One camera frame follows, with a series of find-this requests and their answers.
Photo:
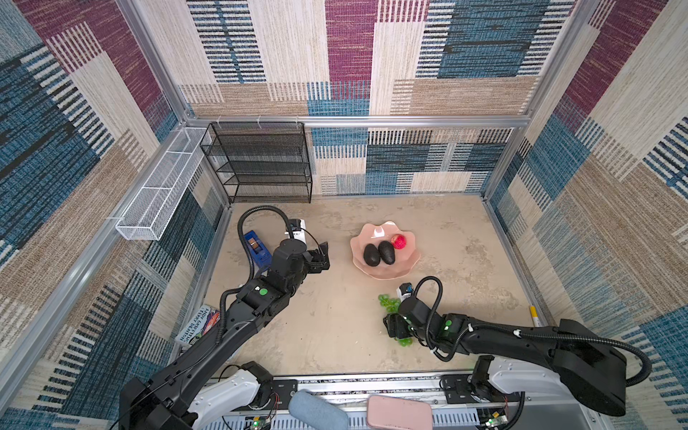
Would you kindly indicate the green grape bunch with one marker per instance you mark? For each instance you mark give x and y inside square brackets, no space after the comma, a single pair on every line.
[391,305]

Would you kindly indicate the colourful children's book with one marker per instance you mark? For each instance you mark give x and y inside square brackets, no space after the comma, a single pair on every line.
[202,321]

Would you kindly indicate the blue tape dispenser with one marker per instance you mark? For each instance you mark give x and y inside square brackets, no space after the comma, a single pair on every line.
[260,254]

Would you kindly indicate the white wire mesh basket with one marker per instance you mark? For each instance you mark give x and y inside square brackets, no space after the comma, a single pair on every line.
[148,215]

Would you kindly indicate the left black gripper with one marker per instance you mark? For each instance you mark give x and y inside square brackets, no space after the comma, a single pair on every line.
[316,266]

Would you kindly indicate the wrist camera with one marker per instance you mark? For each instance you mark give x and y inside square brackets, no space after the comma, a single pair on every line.
[297,228]
[405,291]

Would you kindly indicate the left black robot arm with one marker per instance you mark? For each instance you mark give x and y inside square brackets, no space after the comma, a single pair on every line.
[179,396]

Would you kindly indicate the pink flower-shaped fruit bowl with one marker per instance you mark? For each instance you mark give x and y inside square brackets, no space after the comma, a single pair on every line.
[406,259]

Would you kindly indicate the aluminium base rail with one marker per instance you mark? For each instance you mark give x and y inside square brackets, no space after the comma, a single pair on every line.
[453,405]

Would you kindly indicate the black wire shelf rack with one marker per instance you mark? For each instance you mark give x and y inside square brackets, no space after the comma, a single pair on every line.
[260,162]

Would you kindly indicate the red apple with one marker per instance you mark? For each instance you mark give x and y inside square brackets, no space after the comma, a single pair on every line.
[399,241]

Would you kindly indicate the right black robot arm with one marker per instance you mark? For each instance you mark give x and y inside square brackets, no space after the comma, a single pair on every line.
[567,358]

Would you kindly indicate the pink rounded pad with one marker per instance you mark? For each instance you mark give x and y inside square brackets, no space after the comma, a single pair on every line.
[392,413]

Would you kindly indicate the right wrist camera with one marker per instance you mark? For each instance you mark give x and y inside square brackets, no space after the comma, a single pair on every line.
[405,291]

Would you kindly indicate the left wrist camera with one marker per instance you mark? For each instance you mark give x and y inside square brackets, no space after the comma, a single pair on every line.
[297,228]

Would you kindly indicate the dark avocado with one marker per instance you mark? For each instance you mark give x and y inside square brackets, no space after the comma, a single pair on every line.
[387,252]
[371,255]

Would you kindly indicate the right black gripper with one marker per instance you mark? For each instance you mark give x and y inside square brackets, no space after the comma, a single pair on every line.
[395,325]

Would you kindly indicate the yellow marker pen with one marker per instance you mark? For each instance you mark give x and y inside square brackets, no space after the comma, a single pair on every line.
[535,316]

